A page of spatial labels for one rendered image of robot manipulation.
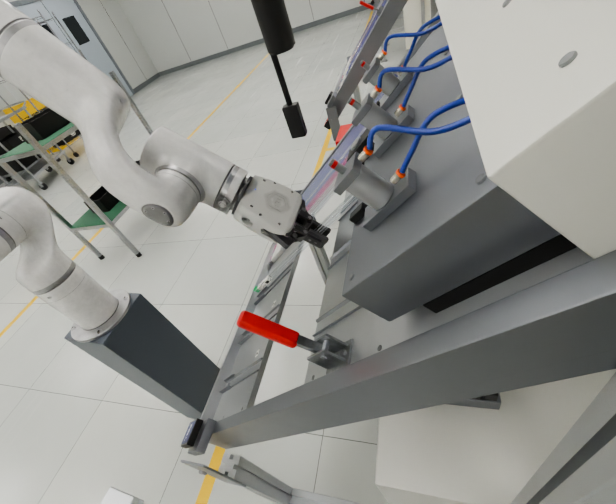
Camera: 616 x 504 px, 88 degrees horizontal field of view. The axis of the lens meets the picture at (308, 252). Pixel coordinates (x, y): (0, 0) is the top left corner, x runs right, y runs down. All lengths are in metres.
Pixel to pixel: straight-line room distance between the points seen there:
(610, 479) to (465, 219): 0.17
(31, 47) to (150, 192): 0.23
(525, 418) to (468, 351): 0.53
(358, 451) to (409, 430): 0.66
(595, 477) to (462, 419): 0.45
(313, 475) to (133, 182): 1.16
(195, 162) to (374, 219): 0.36
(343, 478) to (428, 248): 1.21
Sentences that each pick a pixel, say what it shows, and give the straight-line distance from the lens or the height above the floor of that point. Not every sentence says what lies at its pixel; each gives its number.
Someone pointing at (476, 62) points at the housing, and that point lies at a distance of 0.24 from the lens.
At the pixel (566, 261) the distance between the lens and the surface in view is 0.21.
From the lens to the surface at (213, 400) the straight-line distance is 0.73.
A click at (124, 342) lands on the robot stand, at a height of 0.64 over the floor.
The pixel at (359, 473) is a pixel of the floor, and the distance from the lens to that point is 1.35.
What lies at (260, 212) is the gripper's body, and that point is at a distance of 0.53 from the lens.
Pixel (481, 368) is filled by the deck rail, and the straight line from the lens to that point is 0.23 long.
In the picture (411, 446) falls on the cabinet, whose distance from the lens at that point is 0.71.
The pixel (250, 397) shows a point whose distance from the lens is 0.55.
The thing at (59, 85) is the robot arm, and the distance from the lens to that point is 0.58.
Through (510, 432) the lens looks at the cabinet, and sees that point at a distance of 0.73.
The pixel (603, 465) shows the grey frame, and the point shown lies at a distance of 0.28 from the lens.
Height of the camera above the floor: 1.31
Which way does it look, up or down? 41 degrees down
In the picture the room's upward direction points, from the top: 23 degrees counter-clockwise
